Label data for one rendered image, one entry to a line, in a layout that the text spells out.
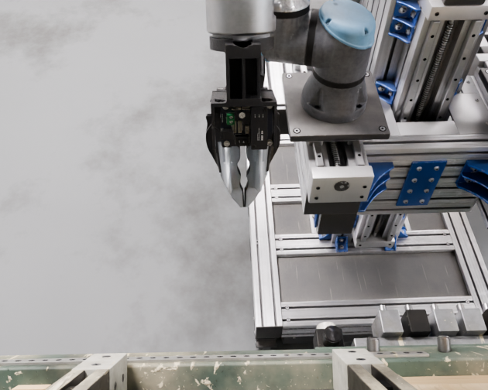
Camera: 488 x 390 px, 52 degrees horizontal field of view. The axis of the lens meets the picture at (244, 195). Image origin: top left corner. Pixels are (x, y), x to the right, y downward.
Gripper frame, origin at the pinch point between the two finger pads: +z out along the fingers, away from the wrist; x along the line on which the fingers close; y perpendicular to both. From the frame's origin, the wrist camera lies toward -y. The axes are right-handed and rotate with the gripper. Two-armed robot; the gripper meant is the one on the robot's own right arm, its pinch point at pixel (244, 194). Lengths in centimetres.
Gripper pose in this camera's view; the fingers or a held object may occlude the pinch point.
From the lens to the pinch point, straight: 65.2
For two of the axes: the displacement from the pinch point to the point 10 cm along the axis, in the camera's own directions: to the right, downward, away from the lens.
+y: 0.3, 4.0, -9.1
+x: 10.0, -0.3, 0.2
